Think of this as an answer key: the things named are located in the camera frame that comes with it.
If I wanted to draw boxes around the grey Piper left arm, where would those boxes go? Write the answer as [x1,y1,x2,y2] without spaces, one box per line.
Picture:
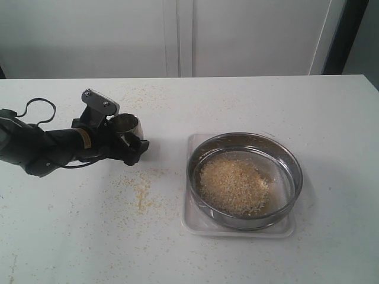
[1,89,149,178]

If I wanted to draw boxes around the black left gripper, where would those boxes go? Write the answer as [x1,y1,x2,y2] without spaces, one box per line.
[72,89,150,166]

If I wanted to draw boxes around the round steel mesh sieve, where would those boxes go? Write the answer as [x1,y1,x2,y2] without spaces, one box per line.
[183,133,303,235]

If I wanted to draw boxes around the white plastic tray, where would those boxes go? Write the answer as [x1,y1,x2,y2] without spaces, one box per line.
[182,133,303,238]

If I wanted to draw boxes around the pile of tan grain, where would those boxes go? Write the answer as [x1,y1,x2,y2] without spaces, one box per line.
[198,156,270,217]

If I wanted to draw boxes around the white cabinet doors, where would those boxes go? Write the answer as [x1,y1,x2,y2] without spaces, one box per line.
[1,1,345,79]

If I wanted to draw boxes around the stainless steel cup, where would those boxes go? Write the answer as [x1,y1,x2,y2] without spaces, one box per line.
[110,114,144,140]

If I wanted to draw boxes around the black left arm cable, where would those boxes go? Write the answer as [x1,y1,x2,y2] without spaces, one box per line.
[8,98,107,169]

